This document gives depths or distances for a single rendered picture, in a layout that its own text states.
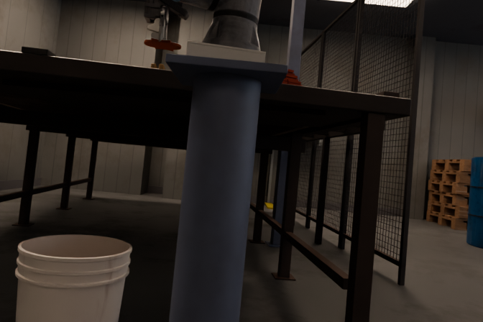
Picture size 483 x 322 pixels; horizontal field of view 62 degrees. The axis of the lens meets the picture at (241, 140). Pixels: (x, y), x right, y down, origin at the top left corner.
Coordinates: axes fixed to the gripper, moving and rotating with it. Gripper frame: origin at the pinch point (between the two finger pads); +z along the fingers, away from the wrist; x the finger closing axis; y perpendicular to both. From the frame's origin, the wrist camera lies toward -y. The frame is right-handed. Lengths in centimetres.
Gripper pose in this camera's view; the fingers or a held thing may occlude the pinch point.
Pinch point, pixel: (163, 44)
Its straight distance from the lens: 157.2
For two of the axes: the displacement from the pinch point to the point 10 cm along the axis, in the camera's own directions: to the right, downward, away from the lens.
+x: 0.8, -0.5, -10.0
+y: -10.0, -0.6, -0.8
